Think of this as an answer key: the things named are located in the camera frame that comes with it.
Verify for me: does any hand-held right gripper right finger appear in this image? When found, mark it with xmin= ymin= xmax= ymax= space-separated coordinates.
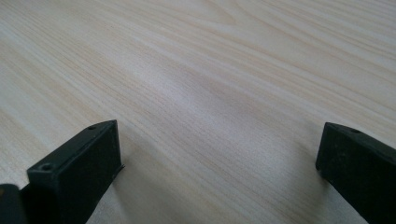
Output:
xmin=315 ymin=121 xmax=396 ymax=224

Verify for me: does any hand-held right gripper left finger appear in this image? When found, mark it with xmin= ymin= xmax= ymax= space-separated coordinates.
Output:
xmin=19 ymin=119 xmax=125 ymax=224

